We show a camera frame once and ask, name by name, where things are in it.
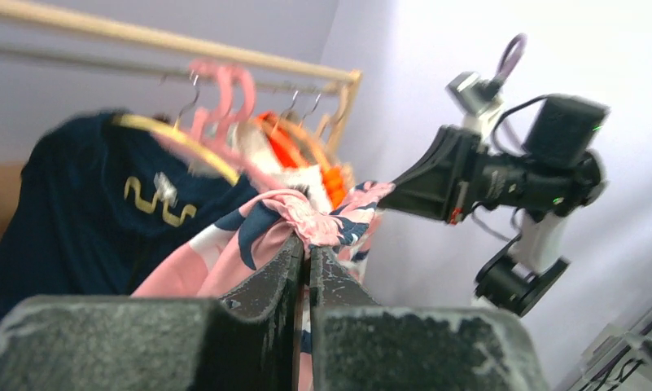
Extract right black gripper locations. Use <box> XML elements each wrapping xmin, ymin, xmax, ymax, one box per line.
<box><xmin>379</xmin><ymin>126</ymin><xmax>541</xmax><ymax>222</ymax></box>

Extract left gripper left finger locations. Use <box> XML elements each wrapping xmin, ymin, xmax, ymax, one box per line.
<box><xmin>0</xmin><ymin>236</ymin><xmax>304</xmax><ymax>390</ymax></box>

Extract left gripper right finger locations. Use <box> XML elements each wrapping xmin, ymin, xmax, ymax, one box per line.
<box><xmin>309</xmin><ymin>248</ymin><xmax>549</xmax><ymax>390</ymax></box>

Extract pink patterned shorts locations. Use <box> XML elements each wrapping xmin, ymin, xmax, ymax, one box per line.
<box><xmin>131</xmin><ymin>180</ymin><xmax>396</xmax><ymax>391</ymax></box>

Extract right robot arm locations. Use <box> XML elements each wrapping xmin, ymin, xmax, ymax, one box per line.
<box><xmin>379</xmin><ymin>94</ymin><xmax>609</xmax><ymax>316</ymax></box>

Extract orange shorts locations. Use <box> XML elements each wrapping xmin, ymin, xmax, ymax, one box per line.
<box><xmin>254</xmin><ymin>112</ymin><xmax>351</xmax><ymax>208</ymax></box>

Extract pink plastic hanger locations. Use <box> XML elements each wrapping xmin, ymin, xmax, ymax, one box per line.
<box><xmin>155</xmin><ymin>59</ymin><xmax>285</xmax><ymax>192</ymax></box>
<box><xmin>225</xmin><ymin>65</ymin><xmax>256</xmax><ymax>123</ymax></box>

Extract yellow hanger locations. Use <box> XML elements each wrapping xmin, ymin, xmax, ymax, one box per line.
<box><xmin>112</xmin><ymin>113</ymin><xmax>239</xmax><ymax>186</ymax></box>

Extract white garment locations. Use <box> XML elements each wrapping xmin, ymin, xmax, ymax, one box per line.
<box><xmin>230</xmin><ymin>122</ymin><xmax>333</xmax><ymax>213</ymax></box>

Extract navy blue garment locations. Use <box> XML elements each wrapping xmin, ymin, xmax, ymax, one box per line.
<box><xmin>0</xmin><ymin>110</ymin><xmax>256</xmax><ymax>321</ymax></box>

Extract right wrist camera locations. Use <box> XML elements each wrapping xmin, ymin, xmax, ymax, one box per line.
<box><xmin>446</xmin><ymin>72</ymin><xmax>505</xmax><ymax>142</ymax></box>

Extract wooden clothes rack frame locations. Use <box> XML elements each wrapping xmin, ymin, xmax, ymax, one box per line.
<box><xmin>0</xmin><ymin>1</ymin><xmax>362</xmax><ymax>152</ymax></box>

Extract aluminium frame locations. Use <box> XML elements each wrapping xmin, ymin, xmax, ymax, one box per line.
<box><xmin>555</xmin><ymin>306</ymin><xmax>652</xmax><ymax>391</ymax></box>

